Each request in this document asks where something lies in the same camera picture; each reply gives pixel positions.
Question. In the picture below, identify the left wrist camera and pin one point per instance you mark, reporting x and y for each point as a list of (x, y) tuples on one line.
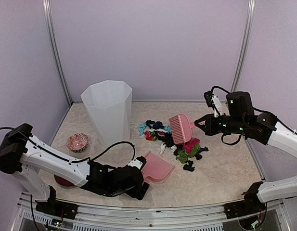
[(138, 162)]

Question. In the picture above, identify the light blue paper scrap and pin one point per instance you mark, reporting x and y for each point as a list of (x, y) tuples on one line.
[(142, 128)]

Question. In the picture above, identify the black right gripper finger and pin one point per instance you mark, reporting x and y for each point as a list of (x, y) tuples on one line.
[(201, 126), (201, 120)]

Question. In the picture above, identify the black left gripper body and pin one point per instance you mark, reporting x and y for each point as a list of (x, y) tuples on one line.
[(134, 192)]

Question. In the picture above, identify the aluminium front rail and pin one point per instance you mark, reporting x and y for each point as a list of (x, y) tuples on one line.
[(109, 218)]

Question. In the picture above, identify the translucent white plastic bin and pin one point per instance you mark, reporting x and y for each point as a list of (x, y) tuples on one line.
[(108, 104)]

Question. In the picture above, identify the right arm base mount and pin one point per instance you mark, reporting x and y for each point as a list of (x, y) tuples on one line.
[(249, 205)]

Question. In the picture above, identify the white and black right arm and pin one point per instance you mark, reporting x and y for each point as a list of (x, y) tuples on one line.
[(266, 128)]

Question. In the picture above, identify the red patterned glass bowl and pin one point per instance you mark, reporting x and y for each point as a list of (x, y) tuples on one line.
[(77, 142)]

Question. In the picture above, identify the navy paper scrap far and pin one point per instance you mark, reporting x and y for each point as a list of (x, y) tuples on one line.
[(154, 125)]

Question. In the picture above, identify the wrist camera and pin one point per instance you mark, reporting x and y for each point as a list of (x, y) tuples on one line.
[(214, 102), (138, 162)]

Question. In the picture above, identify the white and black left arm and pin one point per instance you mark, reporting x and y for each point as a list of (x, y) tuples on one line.
[(21, 153)]

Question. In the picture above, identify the pink plastic dustpan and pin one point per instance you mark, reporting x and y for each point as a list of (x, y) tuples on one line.
[(156, 169)]

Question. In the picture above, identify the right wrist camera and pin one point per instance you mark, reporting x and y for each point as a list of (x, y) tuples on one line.
[(214, 102)]

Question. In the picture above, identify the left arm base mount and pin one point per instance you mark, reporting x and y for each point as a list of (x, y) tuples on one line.
[(54, 207)]

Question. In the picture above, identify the black paper scrap right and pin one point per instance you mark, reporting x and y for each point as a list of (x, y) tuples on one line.
[(189, 166)]

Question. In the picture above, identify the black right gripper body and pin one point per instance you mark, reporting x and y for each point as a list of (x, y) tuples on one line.
[(213, 129)]

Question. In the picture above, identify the red floral lacquer bowl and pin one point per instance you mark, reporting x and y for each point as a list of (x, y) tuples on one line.
[(63, 182)]

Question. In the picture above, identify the green paper scrap near dustpan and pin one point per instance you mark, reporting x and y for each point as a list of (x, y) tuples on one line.
[(182, 156)]

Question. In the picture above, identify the pink hand brush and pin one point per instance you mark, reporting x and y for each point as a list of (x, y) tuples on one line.
[(181, 128)]

